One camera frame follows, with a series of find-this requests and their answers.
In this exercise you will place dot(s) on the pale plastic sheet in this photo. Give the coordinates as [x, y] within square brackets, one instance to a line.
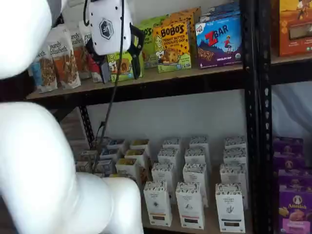
[292, 109]

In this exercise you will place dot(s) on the red label granola bag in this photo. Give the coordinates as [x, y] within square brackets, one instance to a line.
[95, 76]

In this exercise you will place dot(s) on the white pasta box grey strip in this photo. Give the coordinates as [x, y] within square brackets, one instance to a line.
[235, 142]
[232, 174]
[229, 209]
[235, 156]

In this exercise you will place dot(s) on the purely elizabeth yellow cereal box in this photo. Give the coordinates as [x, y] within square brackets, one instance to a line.
[140, 143]
[125, 168]
[135, 156]

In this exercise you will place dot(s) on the green Bobo's apple pie box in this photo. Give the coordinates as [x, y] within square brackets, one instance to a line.
[147, 48]
[156, 20]
[126, 68]

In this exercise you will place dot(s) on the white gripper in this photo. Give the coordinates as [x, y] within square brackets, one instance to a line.
[107, 24]

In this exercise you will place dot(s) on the purple Annie's box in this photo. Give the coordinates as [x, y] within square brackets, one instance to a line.
[295, 181]
[287, 162]
[287, 145]
[295, 214]

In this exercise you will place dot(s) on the orange snack box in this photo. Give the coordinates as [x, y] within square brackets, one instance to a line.
[292, 29]

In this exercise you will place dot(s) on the blue Z Bar box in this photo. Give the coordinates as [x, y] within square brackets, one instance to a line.
[217, 44]
[219, 11]
[226, 4]

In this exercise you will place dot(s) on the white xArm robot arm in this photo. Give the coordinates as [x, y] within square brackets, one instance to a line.
[36, 158]

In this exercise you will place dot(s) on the white illustrated book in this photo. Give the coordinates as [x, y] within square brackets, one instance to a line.
[156, 204]

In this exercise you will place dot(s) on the white pasta box pink strip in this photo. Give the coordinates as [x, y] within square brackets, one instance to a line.
[195, 173]
[196, 156]
[198, 142]
[190, 207]

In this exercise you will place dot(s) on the green oatmeal cereal box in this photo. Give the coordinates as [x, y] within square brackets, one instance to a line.
[83, 166]
[87, 155]

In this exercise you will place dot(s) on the orange label granola bag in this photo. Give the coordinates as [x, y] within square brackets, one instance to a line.
[80, 56]
[64, 63]

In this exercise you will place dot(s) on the white pasta box yellow strip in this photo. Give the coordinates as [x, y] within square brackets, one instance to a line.
[171, 143]
[162, 174]
[168, 157]

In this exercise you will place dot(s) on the yellow Bobo's peanut butter box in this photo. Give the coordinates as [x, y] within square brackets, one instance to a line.
[170, 48]
[187, 12]
[178, 19]

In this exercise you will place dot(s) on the dark brown furniture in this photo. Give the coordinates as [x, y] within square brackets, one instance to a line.
[12, 90]

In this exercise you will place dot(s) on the black metal shelf rack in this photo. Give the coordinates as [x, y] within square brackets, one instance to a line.
[264, 73]
[248, 97]

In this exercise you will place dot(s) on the blue flax plus cereal box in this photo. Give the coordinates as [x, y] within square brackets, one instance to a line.
[109, 153]
[115, 143]
[104, 165]

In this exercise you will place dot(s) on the blue label granola bag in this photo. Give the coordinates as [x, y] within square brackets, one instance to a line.
[47, 73]

